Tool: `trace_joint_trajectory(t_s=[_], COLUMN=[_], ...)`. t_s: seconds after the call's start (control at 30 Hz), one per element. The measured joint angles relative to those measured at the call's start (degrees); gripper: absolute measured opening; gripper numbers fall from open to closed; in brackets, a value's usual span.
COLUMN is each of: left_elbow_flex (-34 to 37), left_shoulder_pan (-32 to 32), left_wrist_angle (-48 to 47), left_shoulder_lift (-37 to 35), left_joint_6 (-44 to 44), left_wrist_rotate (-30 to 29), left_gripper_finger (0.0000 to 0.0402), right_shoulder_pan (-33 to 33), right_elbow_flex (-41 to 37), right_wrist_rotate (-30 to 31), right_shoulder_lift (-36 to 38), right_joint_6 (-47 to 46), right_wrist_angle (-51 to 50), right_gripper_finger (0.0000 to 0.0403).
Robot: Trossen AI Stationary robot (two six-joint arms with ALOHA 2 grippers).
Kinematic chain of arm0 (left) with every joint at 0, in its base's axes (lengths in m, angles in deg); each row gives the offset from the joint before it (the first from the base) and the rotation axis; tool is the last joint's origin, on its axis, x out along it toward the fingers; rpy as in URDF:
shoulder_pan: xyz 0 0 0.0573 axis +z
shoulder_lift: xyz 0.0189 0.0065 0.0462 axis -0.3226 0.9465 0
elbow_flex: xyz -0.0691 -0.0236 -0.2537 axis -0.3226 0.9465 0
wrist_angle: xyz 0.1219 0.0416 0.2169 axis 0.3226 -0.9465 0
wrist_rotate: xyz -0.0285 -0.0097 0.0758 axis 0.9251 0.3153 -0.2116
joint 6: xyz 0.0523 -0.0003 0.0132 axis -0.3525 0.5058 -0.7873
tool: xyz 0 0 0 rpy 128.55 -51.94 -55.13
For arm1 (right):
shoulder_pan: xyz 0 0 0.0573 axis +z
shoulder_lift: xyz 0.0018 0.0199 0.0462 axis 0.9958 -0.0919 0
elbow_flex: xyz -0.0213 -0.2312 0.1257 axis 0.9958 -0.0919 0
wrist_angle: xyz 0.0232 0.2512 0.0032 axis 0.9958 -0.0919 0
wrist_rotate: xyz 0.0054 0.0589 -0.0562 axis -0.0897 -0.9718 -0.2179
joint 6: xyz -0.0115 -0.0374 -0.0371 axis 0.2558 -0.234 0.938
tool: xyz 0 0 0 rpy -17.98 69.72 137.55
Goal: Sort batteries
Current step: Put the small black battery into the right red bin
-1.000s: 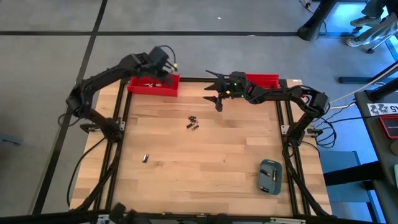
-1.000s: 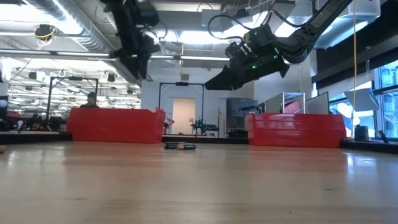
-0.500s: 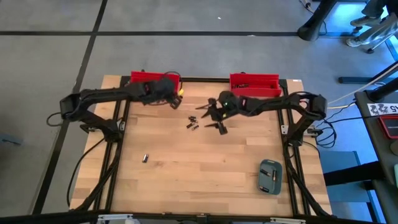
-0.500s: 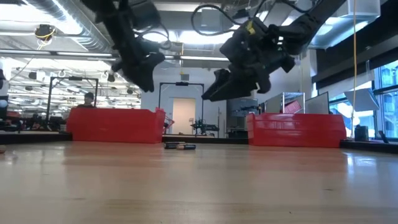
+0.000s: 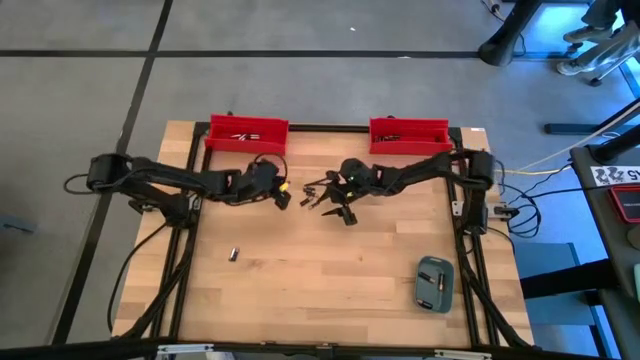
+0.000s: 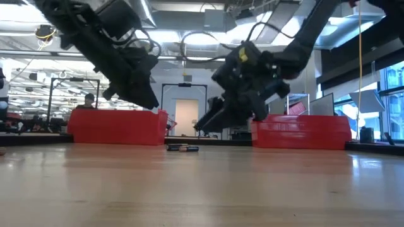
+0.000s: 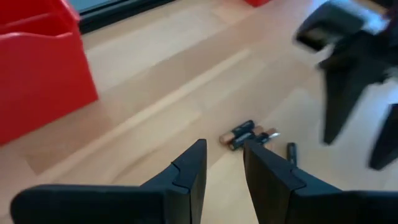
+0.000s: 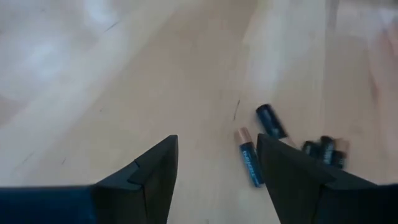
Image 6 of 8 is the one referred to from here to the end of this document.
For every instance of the metal shelf rack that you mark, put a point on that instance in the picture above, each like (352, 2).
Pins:
(288, 104)

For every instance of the cream door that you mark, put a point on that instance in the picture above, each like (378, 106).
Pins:
(186, 116)

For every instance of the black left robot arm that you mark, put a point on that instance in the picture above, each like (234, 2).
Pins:
(63, 15)

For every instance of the long ceiling light tube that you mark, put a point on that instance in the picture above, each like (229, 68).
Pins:
(25, 52)

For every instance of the red plastic bin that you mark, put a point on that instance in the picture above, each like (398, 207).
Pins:
(303, 135)
(116, 129)

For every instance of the small metal screws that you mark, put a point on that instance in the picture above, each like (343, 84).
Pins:
(191, 149)

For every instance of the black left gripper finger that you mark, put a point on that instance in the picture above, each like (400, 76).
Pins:
(139, 88)
(109, 93)

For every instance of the black metal stand frame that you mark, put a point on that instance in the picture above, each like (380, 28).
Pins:
(184, 84)
(50, 101)

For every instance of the small black box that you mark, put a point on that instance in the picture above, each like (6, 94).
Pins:
(367, 135)

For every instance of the white ceiling air unit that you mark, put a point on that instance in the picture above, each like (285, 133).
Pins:
(372, 9)

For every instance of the grey panel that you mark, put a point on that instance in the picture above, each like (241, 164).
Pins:
(322, 105)

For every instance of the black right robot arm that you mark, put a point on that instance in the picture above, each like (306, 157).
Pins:
(303, 41)

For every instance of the person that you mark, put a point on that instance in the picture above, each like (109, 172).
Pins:
(89, 98)

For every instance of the grey ceiling box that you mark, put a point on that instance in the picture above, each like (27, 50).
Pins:
(214, 20)

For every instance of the white angled board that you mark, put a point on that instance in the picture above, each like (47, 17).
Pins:
(369, 101)

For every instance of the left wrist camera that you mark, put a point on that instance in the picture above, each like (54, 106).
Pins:
(118, 19)

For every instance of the red background object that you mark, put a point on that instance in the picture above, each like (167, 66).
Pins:
(14, 121)

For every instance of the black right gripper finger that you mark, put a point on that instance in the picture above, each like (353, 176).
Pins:
(211, 110)
(243, 110)

